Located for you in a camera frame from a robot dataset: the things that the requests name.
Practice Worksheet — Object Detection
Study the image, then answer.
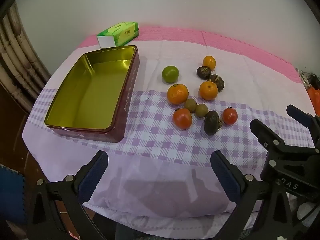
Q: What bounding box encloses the orange mandarin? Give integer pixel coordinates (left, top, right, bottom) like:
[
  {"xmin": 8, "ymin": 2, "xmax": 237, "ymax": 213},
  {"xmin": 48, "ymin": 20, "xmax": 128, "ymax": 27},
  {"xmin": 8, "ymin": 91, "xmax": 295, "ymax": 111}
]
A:
[
  {"xmin": 167, "ymin": 84, "xmax": 189, "ymax": 105},
  {"xmin": 199, "ymin": 80, "xmax": 218, "ymax": 101}
]

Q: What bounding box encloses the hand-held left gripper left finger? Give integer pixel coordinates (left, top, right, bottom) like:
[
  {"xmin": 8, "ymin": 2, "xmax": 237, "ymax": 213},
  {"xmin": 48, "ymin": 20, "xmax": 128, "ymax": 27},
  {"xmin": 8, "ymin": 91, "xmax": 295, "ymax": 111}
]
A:
[{"xmin": 26, "ymin": 151, "xmax": 118, "ymax": 240}]

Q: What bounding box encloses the blue foam mat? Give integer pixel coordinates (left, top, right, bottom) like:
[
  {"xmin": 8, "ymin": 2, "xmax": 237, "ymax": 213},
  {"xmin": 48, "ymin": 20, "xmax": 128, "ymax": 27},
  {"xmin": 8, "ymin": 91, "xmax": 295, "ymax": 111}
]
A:
[{"xmin": 0, "ymin": 164, "xmax": 27, "ymax": 225}]

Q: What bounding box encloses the small smooth orange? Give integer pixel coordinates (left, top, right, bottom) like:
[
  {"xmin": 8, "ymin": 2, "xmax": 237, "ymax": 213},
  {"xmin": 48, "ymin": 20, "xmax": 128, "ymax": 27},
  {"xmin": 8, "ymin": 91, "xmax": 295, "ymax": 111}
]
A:
[{"xmin": 203, "ymin": 56, "xmax": 216, "ymax": 70}]

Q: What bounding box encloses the green lime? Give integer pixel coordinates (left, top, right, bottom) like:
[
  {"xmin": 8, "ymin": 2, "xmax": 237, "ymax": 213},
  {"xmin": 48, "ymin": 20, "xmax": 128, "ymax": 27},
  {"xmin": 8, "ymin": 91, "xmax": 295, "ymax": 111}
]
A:
[{"xmin": 162, "ymin": 66, "xmax": 179, "ymax": 83}]

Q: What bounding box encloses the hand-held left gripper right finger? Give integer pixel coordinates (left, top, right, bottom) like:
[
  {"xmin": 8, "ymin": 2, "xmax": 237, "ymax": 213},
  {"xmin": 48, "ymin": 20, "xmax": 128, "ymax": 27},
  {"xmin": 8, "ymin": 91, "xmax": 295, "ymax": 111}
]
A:
[{"xmin": 211, "ymin": 151, "xmax": 308, "ymax": 240}]

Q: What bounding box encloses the orange plastic object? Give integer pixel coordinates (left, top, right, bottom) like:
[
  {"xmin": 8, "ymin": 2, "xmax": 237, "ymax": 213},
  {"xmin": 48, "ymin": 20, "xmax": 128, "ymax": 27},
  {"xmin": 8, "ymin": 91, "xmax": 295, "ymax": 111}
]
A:
[{"xmin": 307, "ymin": 87, "xmax": 320, "ymax": 117}]

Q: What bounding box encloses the brown longan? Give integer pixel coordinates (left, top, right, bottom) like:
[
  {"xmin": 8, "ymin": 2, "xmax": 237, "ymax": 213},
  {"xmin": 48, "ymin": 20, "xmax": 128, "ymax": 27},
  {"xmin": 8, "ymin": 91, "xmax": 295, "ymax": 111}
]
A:
[
  {"xmin": 195, "ymin": 104, "xmax": 209, "ymax": 118},
  {"xmin": 184, "ymin": 99, "xmax": 198, "ymax": 113}
]

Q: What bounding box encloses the large red persimmon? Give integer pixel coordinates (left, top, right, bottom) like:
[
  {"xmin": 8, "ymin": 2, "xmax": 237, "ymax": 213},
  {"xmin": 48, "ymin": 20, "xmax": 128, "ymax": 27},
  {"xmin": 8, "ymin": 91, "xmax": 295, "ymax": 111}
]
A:
[{"xmin": 173, "ymin": 108, "xmax": 193, "ymax": 130}]

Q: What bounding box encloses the pink foam mat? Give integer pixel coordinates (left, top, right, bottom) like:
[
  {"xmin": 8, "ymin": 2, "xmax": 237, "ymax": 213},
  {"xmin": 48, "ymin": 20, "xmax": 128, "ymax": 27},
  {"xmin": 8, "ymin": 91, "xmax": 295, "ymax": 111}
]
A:
[{"xmin": 77, "ymin": 26, "xmax": 304, "ymax": 83}]

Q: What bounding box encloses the purple checked tablecloth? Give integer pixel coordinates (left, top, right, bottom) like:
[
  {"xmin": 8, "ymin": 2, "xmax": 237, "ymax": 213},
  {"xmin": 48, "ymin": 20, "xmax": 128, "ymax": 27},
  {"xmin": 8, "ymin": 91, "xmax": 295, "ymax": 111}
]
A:
[{"xmin": 22, "ymin": 39, "xmax": 315, "ymax": 239}]

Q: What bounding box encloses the dark cable bundle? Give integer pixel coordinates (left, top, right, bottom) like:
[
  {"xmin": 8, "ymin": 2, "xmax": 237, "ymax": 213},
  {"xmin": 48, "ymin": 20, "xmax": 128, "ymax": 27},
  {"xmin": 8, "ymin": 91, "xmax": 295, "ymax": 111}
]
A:
[{"xmin": 296, "ymin": 68, "xmax": 320, "ymax": 90}]

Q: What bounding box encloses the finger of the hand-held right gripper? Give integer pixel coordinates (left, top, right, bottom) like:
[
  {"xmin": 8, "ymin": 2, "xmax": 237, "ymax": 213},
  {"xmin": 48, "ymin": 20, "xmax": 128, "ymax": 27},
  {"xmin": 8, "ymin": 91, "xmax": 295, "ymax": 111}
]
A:
[
  {"xmin": 250, "ymin": 119, "xmax": 320, "ymax": 180},
  {"xmin": 287, "ymin": 104, "xmax": 320, "ymax": 148}
]

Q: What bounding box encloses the dark brown mangosteen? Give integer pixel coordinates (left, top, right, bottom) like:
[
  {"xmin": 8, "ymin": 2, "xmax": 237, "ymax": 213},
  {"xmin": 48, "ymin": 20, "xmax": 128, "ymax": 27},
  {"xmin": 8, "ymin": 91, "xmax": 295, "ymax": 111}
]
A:
[
  {"xmin": 209, "ymin": 74, "xmax": 225, "ymax": 92},
  {"xmin": 196, "ymin": 66, "xmax": 212, "ymax": 79},
  {"xmin": 204, "ymin": 110, "xmax": 224, "ymax": 136}
]

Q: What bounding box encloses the small red persimmon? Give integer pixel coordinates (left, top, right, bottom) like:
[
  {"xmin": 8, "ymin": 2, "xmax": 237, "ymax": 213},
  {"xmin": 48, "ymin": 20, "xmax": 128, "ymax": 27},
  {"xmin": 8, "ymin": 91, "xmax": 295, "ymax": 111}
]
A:
[{"xmin": 222, "ymin": 107, "xmax": 238, "ymax": 125}]

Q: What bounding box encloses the maroon tin box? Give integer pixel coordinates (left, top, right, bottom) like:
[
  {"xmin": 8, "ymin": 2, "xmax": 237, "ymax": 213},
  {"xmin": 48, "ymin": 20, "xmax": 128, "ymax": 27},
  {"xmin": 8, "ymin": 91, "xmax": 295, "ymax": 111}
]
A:
[{"xmin": 44, "ymin": 45, "xmax": 139, "ymax": 143}]

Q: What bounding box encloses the green tissue pack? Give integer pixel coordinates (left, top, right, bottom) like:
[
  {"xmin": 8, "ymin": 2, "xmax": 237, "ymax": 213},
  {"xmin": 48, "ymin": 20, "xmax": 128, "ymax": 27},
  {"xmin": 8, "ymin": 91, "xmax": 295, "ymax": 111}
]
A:
[{"xmin": 97, "ymin": 22, "xmax": 139, "ymax": 49}]

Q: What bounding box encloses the bamboo print curtain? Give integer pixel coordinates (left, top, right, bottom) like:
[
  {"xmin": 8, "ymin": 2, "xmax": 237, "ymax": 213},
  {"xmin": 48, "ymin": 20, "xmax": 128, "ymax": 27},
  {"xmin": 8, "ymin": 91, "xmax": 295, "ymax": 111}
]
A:
[{"xmin": 0, "ymin": 4, "xmax": 52, "ymax": 113}]

